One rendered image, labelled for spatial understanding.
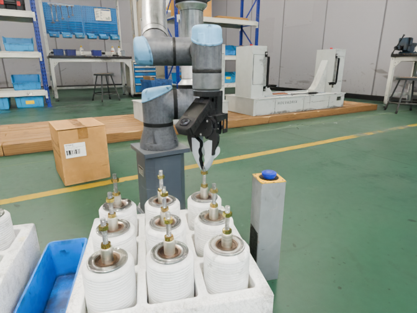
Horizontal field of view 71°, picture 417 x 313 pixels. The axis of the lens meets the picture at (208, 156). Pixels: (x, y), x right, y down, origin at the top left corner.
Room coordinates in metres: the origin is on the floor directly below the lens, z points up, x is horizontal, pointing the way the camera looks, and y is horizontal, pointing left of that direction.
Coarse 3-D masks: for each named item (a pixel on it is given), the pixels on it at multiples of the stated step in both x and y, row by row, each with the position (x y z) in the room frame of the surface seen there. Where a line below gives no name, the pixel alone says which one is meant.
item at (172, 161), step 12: (132, 144) 1.15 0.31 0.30; (180, 144) 1.15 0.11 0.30; (144, 156) 1.01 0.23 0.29; (156, 156) 1.03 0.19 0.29; (168, 156) 1.06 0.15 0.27; (180, 156) 1.09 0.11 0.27; (144, 168) 1.06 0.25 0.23; (156, 168) 1.04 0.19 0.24; (168, 168) 1.06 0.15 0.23; (180, 168) 1.09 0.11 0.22; (144, 180) 1.07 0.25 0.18; (156, 180) 1.04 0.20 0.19; (168, 180) 1.06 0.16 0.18; (180, 180) 1.09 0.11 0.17; (144, 192) 1.07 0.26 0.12; (156, 192) 1.04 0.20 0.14; (168, 192) 1.06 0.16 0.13; (180, 192) 1.09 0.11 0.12; (144, 204) 1.09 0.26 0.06; (180, 204) 1.09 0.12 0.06
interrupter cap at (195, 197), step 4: (196, 192) 0.78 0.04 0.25; (208, 192) 0.79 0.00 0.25; (192, 196) 0.76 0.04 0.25; (196, 196) 0.76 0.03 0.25; (208, 196) 0.76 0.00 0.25; (216, 196) 0.76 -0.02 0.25; (192, 200) 0.74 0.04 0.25; (196, 200) 0.73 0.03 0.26; (200, 200) 0.73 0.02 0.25; (204, 200) 0.73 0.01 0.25; (208, 200) 0.73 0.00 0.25
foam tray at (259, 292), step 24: (144, 216) 0.78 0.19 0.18; (144, 240) 0.65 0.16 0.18; (192, 240) 0.68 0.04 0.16; (144, 264) 0.56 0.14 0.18; (144, 288) 0.48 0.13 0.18; (264, 288) 0.48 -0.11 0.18; (72, 312) 0.42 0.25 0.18; (120, 312) 0.42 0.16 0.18; (144, 312) 0.42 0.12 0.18; (168, 312) 0.43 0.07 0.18; (192, 312) 0.43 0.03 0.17; (216, 312) 0.44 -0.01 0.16; (240, 312) 0.45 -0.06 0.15; (264, 312) 0.46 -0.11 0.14
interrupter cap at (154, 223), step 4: (156, 216) 0.64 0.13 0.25; (172, 216) 0.64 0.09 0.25; (176, 216) 0.64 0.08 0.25; (152, 220) 0.62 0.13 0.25; (156, 220) 0.62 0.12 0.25; (160, 220) 0.63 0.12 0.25; (176, 220) 0.62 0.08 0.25; (180, 220) 0.62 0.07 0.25; (152, 224) 0.61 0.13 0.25; (156, 224) 0.61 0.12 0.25; (160, 224) 0.61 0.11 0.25; (172, 224) 0.61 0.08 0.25; (176, 224) 0.61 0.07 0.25; (180, 224) 0.61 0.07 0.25; (152, 228) 0.59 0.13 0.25; (156, 228) 0.59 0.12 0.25; (160, 228) 0.59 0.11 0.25; (164, 228) 0.59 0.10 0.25; (172, 228) 0.59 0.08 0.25; (176, 228) 0.59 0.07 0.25
